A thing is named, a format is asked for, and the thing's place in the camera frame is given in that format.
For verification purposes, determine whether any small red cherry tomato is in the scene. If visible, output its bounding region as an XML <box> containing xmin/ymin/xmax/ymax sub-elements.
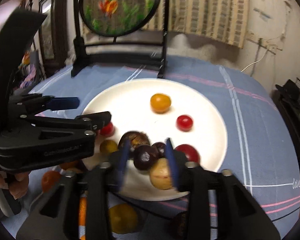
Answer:
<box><xmin>100</xmin><ymin>122</ymin><xmax>115</xmax><ymax>137</ymax></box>

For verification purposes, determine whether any orange kumquat fruit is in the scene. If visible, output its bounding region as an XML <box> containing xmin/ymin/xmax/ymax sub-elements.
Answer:
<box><xmin>41</xmin><ymin>170</ymin><xmax>62</xmax><ymax>193</ymax></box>

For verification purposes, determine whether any dark brown passion fruit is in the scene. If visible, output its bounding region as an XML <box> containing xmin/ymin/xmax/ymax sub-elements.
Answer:
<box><xmin>118</xmin><ymin>131</ymin><xmax>150</xmax><ymax>158</ymax></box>

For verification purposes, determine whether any dark red plum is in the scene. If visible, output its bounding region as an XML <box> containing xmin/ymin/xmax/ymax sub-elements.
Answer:
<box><xmin>133</xmin><ymin>145</ymin><xmax>159</xmax><ymax>171</ymax></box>

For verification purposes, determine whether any large red plum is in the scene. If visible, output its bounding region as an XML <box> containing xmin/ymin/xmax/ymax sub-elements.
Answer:
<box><xmin>175</xmin><ymin>144</ymin><xmax>200</xmax><ymax>164</ymax></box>

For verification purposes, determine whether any beige striped pepino melon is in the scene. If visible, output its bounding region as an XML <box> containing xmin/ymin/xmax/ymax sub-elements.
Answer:
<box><xmin>149</xmin><ymin>158</ymin><xmax>175</xmax><ymax>190</ymax></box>

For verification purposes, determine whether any yellow green round fruit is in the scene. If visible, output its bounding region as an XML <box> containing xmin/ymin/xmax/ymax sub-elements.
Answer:
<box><xmin>109</xmin><ymin>203</ymin><xmax>139</xmax><ymax>234</ymax></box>

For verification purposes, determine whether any small dark purple plum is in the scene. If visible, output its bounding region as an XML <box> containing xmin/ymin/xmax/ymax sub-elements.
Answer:
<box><xmin>152</xmin><ymin>142</ymin><xmax>166</xmax><ymax>158</ymax></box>

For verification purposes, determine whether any person's left hand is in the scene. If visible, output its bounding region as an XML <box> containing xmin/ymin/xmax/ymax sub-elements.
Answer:
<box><xmin>0</xmin><ymin>172</ymin><xmax>30</xmax><ymax>199</ymax></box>

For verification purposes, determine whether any small yellow loquat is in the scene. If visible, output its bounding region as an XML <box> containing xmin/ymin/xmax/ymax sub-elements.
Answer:
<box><xmin>99</xmin><ymin>140</ymin><xmax>118</xmax><ymax>156</ymax></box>

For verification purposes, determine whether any blue striped tablecloth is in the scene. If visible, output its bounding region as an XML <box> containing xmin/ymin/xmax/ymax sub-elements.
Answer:
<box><xmin>33</xmin><ymin>56</ymin><xmax>300</xmax><ymax>237</ymax></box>

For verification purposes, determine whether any white round plate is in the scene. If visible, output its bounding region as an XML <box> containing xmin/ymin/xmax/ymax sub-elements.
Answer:
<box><xmin>81</xmin><ymin>77</ymin><xmax>228</xmax><ymax>202</ymax></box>

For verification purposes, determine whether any orange cherry tomato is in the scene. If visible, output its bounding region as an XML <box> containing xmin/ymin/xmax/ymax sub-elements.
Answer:
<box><xmin>150</xmin><ymin>93</ymin><xmax>171</xmax><ymax>114</ymax></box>

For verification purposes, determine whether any dark framed mirror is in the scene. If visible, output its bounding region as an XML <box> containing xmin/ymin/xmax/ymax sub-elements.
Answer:
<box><xmin>39</xmin><ymin>0</ymin><xmax>68</xmax><ymax>69</ymax></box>

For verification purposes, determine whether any round goldfish screen on stand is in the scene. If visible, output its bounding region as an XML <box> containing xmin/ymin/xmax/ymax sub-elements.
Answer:
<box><xmin>71</xmin><ymin>0</ymin><xmax>170</xmax><ymax>79</ymax></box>

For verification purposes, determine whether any black hat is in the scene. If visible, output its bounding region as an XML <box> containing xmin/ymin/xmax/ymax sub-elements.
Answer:
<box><xmin>275</xmin><ymin>79</ymin><xmax>300</xmax><ymax>99</ymax></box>

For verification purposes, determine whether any checked beige curtain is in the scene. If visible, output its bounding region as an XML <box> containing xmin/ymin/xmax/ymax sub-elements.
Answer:
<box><xmin>142</xmin><ymin>0</ymin><xmax>249</xmax><ymax>48</ymax></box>

